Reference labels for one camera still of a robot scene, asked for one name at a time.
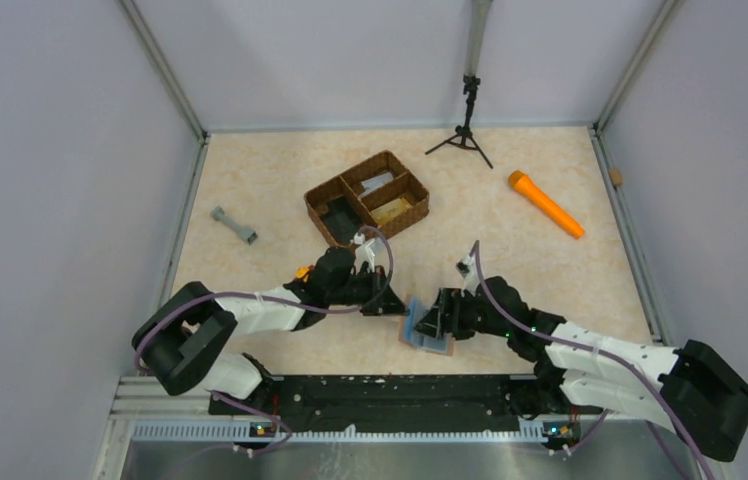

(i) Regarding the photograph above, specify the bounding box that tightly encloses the brown leather card holder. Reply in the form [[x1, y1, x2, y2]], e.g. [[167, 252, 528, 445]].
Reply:
[[398, 296, 454, 356]]

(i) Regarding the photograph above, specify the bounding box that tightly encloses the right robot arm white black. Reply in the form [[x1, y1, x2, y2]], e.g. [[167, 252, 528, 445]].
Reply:
[[406, 276, 748, 462]]

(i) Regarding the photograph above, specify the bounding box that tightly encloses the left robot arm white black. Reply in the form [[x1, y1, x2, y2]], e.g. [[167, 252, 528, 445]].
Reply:
[[131, 247, 407, 399]]

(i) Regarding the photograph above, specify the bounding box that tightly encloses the gold card in basket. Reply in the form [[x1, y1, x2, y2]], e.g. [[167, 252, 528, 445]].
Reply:
[[371, 197, 412, 226]]

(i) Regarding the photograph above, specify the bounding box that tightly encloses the silver card in basket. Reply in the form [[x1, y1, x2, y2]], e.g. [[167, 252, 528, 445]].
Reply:
[[359, 171, 394, 198]]

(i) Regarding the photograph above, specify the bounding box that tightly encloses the yellow red toy car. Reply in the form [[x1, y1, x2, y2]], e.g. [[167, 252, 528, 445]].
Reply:
[[294, 265, 315, 283]]

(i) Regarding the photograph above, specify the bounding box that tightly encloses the black object in basket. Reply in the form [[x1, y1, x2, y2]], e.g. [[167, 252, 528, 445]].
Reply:
[[320, 197, 363, 245]]

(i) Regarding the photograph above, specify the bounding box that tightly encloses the brown wicker divided basket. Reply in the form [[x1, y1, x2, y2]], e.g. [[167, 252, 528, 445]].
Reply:
[[304, 150, 430, 246]]

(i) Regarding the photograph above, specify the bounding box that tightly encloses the orange flashlight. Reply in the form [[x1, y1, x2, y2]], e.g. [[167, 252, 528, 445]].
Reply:
[[507, 170, 585, 239]]

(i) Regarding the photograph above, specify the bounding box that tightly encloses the grey plastic connector piece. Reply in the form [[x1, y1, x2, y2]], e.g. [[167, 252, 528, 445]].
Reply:
[[210, 206, 258, 245]]

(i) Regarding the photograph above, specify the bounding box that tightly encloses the black mini tripod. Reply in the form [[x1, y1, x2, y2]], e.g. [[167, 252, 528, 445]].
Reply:
[[424, 75, 494, 169]]

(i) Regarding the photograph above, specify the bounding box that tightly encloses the small tan block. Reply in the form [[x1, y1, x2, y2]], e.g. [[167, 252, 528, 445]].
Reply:
[[608, 167, 623, 188]]

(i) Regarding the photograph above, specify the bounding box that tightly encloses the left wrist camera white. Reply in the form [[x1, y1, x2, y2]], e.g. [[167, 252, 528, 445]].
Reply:
[[352, 232, 381, 269]]

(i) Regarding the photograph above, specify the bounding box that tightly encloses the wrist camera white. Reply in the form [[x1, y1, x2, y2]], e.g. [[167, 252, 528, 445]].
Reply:
[[456, 254, 480, 294], [352, 232, 381, 269]]

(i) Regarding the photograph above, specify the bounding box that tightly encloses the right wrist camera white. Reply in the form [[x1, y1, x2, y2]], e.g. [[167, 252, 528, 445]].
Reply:
[[456, 254, 480, 294]]

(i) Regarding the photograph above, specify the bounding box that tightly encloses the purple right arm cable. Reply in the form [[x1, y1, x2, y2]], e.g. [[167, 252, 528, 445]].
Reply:
[[469, 239, 716, 480]]

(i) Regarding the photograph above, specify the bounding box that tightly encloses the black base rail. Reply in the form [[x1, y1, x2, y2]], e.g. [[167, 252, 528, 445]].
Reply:
[[208, 374, 576, 434]]

